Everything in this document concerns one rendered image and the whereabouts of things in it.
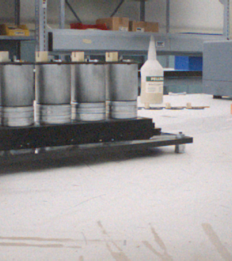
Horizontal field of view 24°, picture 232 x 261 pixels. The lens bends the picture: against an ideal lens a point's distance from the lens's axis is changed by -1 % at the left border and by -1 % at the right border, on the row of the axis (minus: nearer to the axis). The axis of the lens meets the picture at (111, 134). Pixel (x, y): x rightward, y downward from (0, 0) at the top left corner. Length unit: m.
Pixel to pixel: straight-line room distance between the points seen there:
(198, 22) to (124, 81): 5.96
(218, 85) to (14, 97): 0.59
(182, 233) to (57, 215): 0.05
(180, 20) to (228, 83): 5.30
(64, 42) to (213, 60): 2.07
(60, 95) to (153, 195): 0.13
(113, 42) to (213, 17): 3.52
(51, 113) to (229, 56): 0.55
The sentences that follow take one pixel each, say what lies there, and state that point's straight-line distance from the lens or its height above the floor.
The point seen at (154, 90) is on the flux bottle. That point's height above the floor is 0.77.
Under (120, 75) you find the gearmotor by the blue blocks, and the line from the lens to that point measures 0.39.
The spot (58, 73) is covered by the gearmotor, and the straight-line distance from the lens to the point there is 0.36.
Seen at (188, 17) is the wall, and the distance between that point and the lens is 6.25.
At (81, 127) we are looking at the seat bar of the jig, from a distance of 0.36.
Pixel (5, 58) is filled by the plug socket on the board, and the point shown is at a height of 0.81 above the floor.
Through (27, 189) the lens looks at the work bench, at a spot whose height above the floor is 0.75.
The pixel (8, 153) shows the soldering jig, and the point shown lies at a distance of 0.31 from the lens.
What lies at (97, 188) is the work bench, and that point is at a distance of 0.27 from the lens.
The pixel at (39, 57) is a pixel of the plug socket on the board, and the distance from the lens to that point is 0.36.
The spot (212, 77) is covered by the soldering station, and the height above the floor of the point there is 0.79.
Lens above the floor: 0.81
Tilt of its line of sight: 8 degrees down
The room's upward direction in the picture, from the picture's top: straight up
